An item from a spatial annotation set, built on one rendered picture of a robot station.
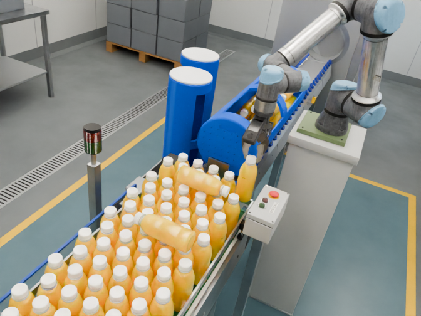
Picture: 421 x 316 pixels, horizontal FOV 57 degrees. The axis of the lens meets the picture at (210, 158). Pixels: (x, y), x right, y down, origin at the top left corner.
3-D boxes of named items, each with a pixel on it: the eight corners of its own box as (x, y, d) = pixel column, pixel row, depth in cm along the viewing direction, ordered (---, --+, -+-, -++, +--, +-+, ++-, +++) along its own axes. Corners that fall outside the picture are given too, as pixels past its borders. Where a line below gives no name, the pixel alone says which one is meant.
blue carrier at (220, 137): (299, 114, 242) (311, 70, 227) (249, 185, 174) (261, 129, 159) (257, 101, 251) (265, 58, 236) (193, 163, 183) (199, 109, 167)
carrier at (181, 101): (160, 195, 285) (198, 196, 289) (169, 83, 237) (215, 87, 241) (160, 172, 308) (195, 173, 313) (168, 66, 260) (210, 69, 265)
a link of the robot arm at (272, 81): (291, 71, 129) (270, 73, 125) (283, 101, 135) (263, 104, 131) (277, 63, 134) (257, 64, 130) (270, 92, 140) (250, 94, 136)
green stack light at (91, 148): (105, 149, 146) (105, 138, 143) (94, 157, 141) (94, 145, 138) (92, 143, 148) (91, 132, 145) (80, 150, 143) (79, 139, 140)
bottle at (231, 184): (232, 215, 164) (240, 180, 154) (216, 217, 162) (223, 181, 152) (228, 205, 169) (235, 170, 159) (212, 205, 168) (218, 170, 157)
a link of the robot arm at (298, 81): (295, 62, 142) (270, 64, 138) (315, 74, 135) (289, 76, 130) (290, 82, 147) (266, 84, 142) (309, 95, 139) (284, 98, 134)
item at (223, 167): (226, 185, 176) (231, 163, 169) (224, 188, 174) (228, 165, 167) (207, 177, 179) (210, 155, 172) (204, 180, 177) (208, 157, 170)
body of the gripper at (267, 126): (270, 136, 147) (278, 107, 141) (263, 146, 141) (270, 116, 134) (252, 130, 150) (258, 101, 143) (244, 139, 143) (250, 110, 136)
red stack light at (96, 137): (105, 137, 143) (105, 128, 141) (94, 145, 138) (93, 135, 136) (91, 131, 145) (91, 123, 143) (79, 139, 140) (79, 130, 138)
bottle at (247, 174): (238, 190, 162) (246, 152, 151) (254, 197, 159) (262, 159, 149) (230, 199, 156) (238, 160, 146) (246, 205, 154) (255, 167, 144)
